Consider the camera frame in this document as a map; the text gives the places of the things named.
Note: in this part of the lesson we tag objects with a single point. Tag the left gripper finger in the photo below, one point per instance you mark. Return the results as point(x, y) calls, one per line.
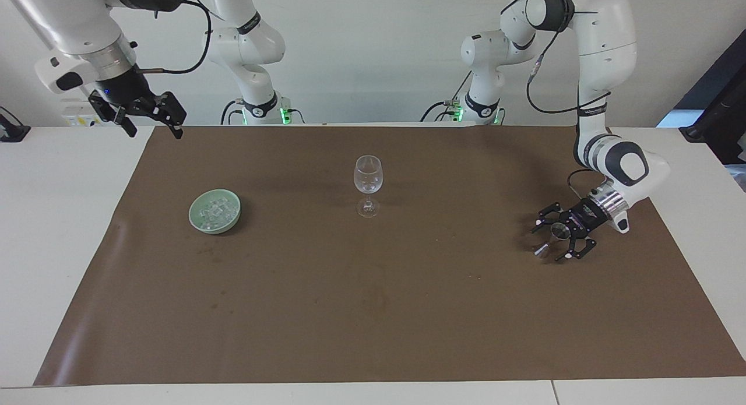
point(548, 211)
point(583, 246)

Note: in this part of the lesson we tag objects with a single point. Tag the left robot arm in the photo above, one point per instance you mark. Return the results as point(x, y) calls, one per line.
point(606, 38)

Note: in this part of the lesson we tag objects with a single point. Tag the green ceramic bowl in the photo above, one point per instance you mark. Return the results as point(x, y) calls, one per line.
point(217, 223)

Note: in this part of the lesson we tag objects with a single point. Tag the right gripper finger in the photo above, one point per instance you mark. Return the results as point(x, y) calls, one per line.
point(116, 112)
point(170, 111)

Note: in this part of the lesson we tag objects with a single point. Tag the clear wine glass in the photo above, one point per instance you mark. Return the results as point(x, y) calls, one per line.
point(368, 178)

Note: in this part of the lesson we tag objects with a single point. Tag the small clear glass cup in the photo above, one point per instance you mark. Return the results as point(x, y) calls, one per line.
point(559, 232)

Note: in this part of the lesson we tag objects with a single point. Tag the clear ice cube pile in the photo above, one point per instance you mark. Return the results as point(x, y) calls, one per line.
point(214, 208)

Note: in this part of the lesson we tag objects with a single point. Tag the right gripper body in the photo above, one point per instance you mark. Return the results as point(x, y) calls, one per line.
point(123, 85)

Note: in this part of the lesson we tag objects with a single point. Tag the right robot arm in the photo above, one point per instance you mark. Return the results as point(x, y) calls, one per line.
point(76, 26)

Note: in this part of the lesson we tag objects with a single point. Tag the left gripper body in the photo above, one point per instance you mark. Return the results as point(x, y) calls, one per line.
point(586, 217)

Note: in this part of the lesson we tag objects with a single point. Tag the black stand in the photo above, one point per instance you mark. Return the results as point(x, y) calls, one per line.
point(11, 130)
point(720, 102)

